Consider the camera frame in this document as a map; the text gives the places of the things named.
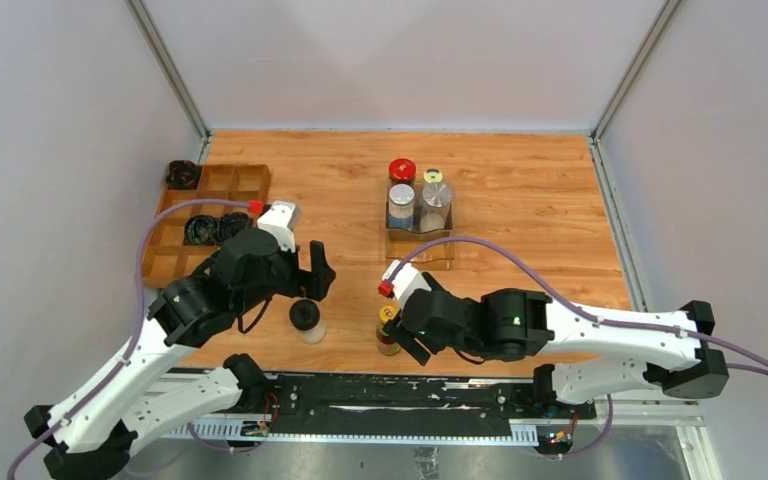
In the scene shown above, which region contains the yellow cap sauce bottle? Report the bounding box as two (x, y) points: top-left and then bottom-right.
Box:
(376, 305), (400, 356)

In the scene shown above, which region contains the black lid spice bottle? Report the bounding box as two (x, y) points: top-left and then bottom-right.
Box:
(289, 299), (327, 344)

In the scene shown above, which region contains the clear plastic organizer bin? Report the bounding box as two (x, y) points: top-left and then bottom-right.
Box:
(384, 179), (454, 260)

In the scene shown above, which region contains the silver lid glass jar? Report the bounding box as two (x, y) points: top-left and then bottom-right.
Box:
(419, 182), (454, 233)

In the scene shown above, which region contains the silver lid blue bottle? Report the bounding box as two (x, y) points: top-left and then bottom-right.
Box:
(387, 184), (416, 230)

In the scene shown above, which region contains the red lid sauce jar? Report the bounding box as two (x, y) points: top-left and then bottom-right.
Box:
(388, 158), (417, 186)

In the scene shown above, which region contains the yellow lid spice bottle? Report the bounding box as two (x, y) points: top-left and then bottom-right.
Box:
(422, 168), (444, 185)

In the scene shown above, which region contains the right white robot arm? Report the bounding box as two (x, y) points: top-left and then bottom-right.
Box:
(378, 266), (730, 418)

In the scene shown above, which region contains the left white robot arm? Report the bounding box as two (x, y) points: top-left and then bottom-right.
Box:
(24, 227), (336, 479)

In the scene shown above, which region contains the wooden compartment tray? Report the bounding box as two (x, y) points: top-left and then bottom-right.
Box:
(142, 162), (272, 289)

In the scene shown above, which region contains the black cable coil middle right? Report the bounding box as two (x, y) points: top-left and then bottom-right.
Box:
(215, 211), (254, 245)

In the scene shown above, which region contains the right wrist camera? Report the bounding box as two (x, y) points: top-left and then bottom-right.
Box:
(377, 260), (432, 308)

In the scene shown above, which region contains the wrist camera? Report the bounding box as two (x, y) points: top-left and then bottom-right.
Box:
(257, 201), (302, 253)
(377, 260), (432, 308)

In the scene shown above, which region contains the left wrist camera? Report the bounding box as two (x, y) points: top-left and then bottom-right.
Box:
(257, 201), (302, 253)

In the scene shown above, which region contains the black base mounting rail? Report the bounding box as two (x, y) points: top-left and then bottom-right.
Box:
(201, 372), (597, 439)

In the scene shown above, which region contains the black cable coil outside tray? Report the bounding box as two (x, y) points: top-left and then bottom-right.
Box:
(165, 159), (202, 191)

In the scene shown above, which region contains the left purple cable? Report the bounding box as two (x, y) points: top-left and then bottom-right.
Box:
(6, 199), (266, 480)

